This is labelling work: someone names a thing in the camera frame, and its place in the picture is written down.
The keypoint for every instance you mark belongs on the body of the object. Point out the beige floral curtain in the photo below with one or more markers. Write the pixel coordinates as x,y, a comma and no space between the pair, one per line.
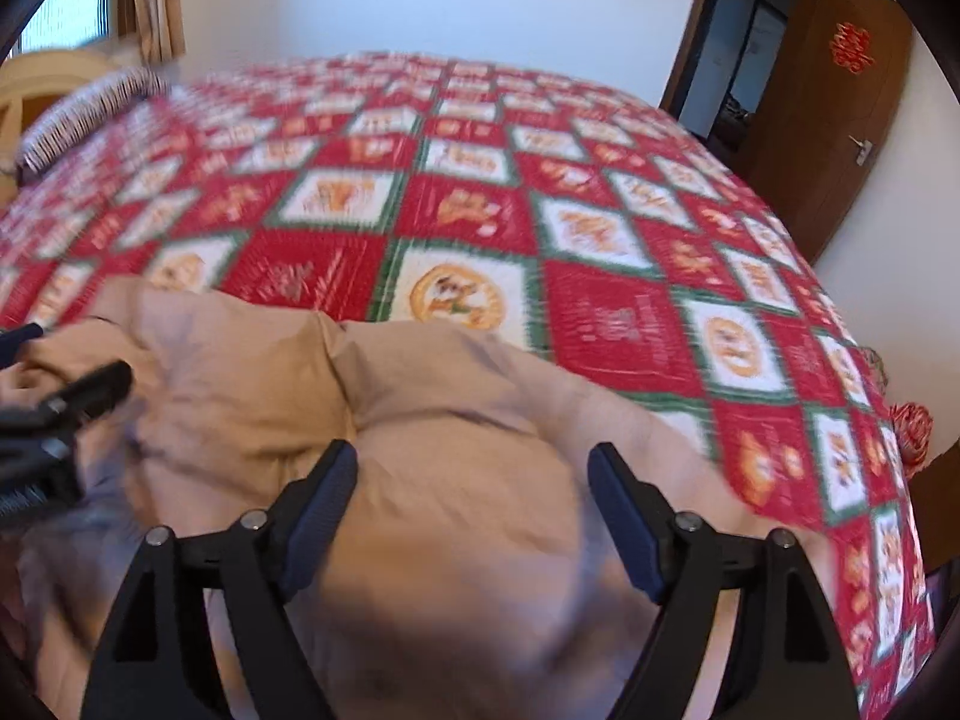
154,0

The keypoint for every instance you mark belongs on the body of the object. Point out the dark wooden door frame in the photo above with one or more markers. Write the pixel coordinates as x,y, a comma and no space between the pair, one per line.
686,37

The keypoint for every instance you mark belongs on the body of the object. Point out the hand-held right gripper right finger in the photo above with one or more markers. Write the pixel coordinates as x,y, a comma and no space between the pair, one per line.
622,510

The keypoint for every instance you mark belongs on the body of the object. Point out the cream and brown headboard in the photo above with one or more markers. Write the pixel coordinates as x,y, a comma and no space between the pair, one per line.
37,82

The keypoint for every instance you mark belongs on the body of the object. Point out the bed with red checked sheet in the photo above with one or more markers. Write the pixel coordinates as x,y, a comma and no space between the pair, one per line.
600,315

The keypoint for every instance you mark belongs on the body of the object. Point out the light purple quilted puffer jacket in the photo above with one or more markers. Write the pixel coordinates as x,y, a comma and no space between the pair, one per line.
450,405

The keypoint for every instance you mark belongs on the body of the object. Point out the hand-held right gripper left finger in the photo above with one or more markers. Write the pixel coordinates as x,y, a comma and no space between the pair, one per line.
326,495

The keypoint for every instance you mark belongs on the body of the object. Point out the brown wooden door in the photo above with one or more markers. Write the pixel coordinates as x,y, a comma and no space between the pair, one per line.
817,127

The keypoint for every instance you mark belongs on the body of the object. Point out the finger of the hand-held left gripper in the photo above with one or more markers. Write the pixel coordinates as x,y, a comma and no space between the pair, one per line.
94,390
19,337

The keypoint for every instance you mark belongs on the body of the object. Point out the striped pillow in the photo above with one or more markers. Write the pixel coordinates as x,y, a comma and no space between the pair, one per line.
82,112

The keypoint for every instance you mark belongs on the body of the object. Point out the red cloth pile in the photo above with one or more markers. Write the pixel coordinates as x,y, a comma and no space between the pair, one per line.
911,435

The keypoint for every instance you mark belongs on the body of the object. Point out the red paper door decoration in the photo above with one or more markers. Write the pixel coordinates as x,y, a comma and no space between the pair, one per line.
850,49

